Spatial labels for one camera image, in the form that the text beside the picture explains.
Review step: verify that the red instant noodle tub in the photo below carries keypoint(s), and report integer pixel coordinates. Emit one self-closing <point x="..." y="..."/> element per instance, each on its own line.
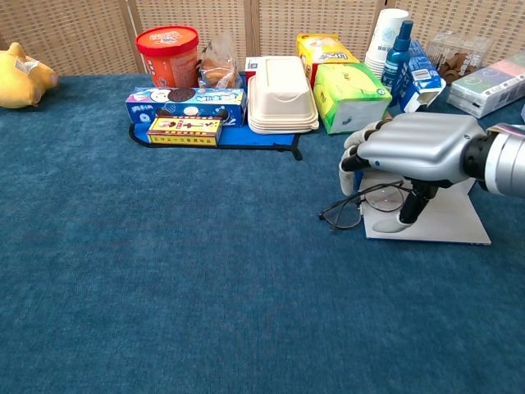
<point x="168" y="57"/>

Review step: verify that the clear box with brown pieces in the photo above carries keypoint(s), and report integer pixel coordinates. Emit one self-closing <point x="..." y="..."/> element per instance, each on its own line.
<point x="455" y="65"/>

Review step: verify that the blue glasses case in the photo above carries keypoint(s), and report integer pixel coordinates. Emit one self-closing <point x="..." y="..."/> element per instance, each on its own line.
<point x="443" y="225"/>

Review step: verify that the pastel tissue multipack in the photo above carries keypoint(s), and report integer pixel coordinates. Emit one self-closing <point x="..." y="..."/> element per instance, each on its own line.
<point x="488" y="90"/>

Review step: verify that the small brown wooden roller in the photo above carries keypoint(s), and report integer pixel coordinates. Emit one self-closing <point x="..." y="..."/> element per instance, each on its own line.
<point x="388" y="117"/>

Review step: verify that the small yellow red box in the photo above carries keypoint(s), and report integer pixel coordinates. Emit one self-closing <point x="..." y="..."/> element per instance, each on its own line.
<point x="184" y="131"/>

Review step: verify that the black-framed eyeglasses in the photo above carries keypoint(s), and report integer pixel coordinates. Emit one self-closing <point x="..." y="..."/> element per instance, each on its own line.
<point x="346" y="215"/>

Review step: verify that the small red white box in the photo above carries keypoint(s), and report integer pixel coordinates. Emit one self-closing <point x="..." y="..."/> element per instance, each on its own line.
<point x="252" y="67"/>

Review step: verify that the stack of beige food containers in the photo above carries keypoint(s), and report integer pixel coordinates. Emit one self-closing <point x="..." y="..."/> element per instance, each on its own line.
<point x="281" y="98"/>

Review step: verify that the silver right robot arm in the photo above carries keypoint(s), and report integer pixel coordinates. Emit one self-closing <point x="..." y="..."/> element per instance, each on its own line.
<point x="506" y="164"/>

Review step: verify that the blue spray bottle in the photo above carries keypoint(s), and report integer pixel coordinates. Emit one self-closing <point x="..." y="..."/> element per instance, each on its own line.
<point x="395" y="61"/>

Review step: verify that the yellow tissue pack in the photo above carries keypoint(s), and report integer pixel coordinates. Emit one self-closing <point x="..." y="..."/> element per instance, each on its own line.
<point x="324" y="51"/>

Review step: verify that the woven folding screen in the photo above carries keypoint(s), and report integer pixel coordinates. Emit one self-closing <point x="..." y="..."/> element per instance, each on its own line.
<point x="82" y="33"/>

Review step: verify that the blue cookie box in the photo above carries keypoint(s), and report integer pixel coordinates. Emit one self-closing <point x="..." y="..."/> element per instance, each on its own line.
<point x="205" y="100"/>

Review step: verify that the blue flat tray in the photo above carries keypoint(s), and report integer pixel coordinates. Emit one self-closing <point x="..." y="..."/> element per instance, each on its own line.
<point x="254" y="137"/>

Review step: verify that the blue white milk carton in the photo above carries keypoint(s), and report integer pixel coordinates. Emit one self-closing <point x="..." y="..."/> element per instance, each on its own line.
<point x="422" y="74"/>

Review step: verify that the stack of white paper cups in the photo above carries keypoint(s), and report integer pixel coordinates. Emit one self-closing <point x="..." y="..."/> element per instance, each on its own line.
<point x="383" y="37"/>

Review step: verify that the yellow plush toy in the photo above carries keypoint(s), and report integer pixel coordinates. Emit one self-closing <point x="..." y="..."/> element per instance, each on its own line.
<point x="16" y="82"/>

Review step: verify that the teal carpet table cover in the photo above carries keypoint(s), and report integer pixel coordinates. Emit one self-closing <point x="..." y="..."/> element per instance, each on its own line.
<point x="123" y="287"/>

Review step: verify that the clear bag of pastries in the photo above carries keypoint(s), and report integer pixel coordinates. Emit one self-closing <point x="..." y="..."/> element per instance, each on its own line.
<point x="217" y="74"/>

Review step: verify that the green tissue pack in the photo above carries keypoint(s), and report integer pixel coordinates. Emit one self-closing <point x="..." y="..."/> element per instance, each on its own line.
<point x="344" y="86"/>

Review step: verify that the light blue wipes pack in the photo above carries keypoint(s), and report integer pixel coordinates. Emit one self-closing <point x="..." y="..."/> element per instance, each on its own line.
<point x="523" y="113"/>

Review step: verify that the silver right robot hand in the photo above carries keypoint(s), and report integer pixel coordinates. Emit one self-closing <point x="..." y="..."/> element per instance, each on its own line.
<point x="418" y="143"/>

